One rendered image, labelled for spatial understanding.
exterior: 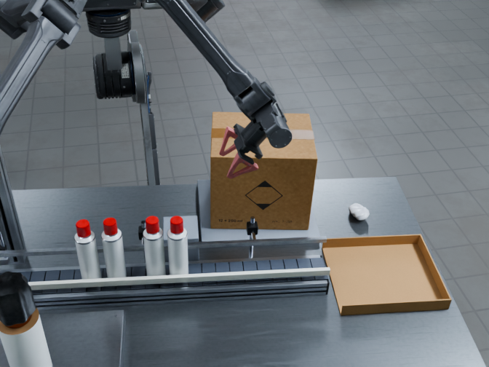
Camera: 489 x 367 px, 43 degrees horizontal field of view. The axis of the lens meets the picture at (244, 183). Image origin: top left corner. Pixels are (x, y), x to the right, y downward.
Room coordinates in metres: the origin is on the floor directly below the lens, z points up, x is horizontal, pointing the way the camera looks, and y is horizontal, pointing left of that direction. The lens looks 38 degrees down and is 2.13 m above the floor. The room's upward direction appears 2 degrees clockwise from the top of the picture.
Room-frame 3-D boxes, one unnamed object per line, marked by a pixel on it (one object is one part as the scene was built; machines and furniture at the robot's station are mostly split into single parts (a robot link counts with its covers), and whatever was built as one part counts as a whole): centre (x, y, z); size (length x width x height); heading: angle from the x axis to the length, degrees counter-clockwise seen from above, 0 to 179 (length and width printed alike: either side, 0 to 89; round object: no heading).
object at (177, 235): (1.17, 0.17, 0.98); 0.05 x 0.05 x 0.20
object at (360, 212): (1.51, -0.37, 0.85); 0.08 x 0.07 x 0.04; 168
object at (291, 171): (1.52, -0.05, 0.99); 0.30 x 0.24 x 0.27; 92
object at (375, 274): (1.25, -0.41, 0.85); 0.30 x 0.26 x 0.04; 97
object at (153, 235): (1.17, 0.23, 0.98); 0.05 x 0.05 x 0.20
